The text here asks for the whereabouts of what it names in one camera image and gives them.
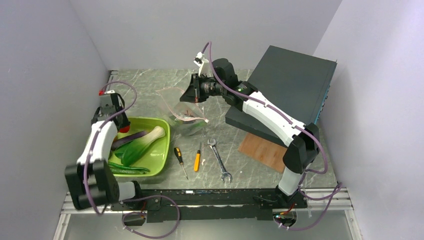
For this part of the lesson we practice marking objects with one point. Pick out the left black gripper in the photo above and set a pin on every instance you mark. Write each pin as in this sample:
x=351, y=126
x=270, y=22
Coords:
x=125, y=121

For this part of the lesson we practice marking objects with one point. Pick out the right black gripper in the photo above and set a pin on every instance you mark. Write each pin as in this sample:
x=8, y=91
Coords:
x=193, y=93

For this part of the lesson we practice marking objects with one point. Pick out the clear zip top bag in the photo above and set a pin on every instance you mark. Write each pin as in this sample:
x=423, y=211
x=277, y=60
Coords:
x=169, y=105

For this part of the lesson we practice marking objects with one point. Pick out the red bell pepper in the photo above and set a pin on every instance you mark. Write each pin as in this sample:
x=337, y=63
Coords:
x=124, y=129

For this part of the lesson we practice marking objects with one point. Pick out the green orange mango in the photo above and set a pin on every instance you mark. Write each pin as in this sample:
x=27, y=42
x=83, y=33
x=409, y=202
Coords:
x=189, y=127

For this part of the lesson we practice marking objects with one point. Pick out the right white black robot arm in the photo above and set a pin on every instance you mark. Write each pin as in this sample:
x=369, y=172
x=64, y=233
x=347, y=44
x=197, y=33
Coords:
x=301, y=139

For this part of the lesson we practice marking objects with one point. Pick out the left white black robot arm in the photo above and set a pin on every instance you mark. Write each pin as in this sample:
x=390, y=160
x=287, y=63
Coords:
x=90, y=180

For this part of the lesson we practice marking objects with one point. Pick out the purple eggplant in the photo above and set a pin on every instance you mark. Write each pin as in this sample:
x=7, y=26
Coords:
x=117, y=143

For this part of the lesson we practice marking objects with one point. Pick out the green bok choy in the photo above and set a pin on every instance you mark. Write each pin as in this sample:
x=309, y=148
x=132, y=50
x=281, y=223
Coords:
x=131, y=152

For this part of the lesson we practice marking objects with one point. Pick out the silver open-end wrench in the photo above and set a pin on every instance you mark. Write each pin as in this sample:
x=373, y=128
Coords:
x=212, y=143

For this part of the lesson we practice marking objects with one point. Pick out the black yellow screwdriver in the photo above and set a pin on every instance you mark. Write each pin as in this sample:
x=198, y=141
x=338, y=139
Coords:
x=179, y=157

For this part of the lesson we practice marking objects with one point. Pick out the dark green cucumber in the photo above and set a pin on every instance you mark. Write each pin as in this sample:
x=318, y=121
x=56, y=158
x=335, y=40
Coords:
x=127, y=170

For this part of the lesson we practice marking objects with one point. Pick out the orange utility knife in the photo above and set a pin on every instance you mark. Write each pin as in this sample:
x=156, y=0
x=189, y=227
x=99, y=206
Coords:
x=197, y=158

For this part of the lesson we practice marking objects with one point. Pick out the green plastic tray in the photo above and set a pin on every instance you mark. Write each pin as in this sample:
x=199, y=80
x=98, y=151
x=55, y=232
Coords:
x=156, y=156

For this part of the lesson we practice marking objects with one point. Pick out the brown wooden board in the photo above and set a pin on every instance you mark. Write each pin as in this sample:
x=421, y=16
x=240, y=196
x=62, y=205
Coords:
x=263, y=151

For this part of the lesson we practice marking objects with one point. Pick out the large dark grey box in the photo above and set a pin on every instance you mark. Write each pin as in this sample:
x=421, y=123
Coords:
x=296, y=83

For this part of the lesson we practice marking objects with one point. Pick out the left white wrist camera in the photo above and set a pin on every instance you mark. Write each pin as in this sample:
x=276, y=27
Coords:
x=104, y=92

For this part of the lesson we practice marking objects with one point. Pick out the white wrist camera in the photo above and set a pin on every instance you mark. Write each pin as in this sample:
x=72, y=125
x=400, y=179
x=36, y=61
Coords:
x=104, y=92
x=203, y=63

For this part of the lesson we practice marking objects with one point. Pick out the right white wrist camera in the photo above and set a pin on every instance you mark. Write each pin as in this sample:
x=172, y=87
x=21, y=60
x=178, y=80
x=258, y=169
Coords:
x=203, y=63

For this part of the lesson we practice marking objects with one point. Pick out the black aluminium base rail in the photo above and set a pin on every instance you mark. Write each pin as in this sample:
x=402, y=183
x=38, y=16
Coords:
x=216, y=214

